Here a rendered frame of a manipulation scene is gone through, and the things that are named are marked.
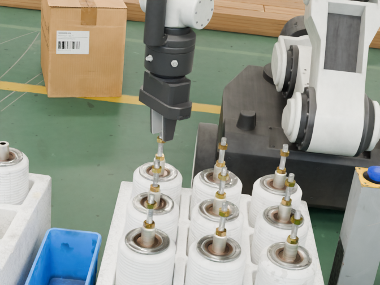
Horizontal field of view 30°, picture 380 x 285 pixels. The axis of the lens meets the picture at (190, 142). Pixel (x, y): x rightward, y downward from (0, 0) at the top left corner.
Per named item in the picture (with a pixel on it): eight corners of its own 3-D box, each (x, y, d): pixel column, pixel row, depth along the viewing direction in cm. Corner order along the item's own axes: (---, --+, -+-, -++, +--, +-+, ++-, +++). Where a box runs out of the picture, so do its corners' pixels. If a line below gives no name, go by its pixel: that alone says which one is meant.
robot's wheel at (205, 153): (191, 177, 190) (199, 108, 181) (210, 178, 190) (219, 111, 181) (188, 217, 172) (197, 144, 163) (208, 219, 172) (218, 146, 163)
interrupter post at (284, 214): (290, 217, 129) (293, 202, 127) (288, 224, 127) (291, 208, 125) (277, 214, 129) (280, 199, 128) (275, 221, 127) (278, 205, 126)
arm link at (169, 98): (204, 115, 131) (212, 53, 125) (163, 125, 125) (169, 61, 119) (163, 90, 139) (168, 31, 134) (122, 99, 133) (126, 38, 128)
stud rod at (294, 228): (293, 247, 117) (301, 209, 114) (294, 251, 116) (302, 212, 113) (287, 247, 117) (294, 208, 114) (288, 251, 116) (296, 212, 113)
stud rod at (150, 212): (147, 232, 117) (151, 192, 114) (152, 234, 117) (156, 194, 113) (143, 234, 116) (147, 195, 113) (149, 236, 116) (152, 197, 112)
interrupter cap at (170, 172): (184, 173, 140) (185, 170, 139) (162, 188, 134) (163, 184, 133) (154, 160, 143) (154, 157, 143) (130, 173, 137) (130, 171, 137)
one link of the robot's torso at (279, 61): (268, 73, 205) (276, 29, 199) (337, 81, 205) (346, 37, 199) (273, 100, 187) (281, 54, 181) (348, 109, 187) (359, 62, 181)
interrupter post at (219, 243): (225, 255, 116) (228, 238, 115) (211, 254, 116) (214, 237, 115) (224, 246, 119) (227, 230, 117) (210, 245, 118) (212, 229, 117)
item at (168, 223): (170, 302, 132) (180, 220, 124) (119, 298, 131) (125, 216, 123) (171, 271, 140) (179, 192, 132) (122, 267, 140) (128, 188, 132)
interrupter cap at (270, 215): (306, 214, 131) (307, 211, 130) (300, 235, 124) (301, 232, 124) (266, 204, 132) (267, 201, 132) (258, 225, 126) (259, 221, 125)
